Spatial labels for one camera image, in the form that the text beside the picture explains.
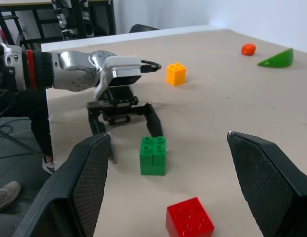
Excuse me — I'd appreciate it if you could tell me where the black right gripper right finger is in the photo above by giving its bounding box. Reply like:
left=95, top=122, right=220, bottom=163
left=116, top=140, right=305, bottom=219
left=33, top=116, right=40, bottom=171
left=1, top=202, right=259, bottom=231
left=226, top=131, right=307, bottom=237

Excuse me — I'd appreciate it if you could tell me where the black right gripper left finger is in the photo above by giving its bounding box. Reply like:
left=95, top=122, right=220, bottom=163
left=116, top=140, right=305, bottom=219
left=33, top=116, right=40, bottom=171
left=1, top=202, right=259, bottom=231
left=12, top=132, right=112, bottom=237

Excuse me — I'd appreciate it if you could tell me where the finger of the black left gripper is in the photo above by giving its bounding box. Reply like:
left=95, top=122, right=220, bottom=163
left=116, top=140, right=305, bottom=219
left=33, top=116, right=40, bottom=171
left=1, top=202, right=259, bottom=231
left=140, top=103, right=164, bottom=138
left=88, top=108, right=118, bottom=164

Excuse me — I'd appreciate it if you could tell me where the white and black sneaker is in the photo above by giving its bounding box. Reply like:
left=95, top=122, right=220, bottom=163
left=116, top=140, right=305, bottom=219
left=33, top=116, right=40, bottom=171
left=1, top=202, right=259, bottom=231
left=42, top=155, right=56, bottom=175

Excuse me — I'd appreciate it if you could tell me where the green toy brick cube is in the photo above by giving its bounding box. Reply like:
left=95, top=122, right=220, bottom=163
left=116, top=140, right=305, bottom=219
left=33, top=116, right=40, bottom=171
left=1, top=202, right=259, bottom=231
left=139, top=136, right=167, bottom=176

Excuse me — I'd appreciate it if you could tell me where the orange toy brick cube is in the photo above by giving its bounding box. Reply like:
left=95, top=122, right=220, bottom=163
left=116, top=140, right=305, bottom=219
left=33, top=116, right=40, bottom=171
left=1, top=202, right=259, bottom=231
left=165, top=62, right=187, bottom=87

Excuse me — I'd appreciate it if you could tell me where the person's black trouser leg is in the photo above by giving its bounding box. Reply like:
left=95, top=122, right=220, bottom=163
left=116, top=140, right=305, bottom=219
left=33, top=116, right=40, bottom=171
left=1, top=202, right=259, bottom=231
left=12, top=88, right=54, bottom=158

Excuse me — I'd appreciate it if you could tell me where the grey sneaker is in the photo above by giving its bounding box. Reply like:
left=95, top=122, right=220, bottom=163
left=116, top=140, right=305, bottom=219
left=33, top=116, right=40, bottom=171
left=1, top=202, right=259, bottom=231
left=0, top=181, right=22, bottom=214

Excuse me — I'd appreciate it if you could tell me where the black chair back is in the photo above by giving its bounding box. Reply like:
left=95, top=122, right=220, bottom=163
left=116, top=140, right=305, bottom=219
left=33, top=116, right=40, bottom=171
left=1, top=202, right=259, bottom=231
left=129, top=24, right=160, bottom=34

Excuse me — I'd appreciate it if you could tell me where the red toy brick cube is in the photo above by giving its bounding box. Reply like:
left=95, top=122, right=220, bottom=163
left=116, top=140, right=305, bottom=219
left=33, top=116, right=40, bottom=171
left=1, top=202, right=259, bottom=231
left=165, top=197, right=215, bottom=237

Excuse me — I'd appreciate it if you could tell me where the orange-red toy fruit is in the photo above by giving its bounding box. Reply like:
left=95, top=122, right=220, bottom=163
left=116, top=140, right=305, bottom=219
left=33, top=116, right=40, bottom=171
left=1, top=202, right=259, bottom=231
left=241, top=43, right=257, bottom=56

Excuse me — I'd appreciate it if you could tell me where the green plastic wedge slice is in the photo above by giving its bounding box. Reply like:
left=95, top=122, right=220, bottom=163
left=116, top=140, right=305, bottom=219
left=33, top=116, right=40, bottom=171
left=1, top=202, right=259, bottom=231
left=257, top=48, right=294, bottom=69

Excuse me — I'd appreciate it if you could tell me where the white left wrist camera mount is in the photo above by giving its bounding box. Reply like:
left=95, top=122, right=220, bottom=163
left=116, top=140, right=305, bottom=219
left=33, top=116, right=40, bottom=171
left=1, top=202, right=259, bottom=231
left=93, top=56, right=142, bottom=101

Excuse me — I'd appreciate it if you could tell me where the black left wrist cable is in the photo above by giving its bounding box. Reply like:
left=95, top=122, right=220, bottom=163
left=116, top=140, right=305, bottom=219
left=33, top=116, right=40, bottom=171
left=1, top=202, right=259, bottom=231
left=139, top=60, right=162, bottom=74

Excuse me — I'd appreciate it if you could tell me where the black metal desk frame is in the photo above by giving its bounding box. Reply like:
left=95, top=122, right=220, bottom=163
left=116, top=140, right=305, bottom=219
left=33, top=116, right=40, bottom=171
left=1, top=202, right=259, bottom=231
left=0, top=0, right=117, bottom=46

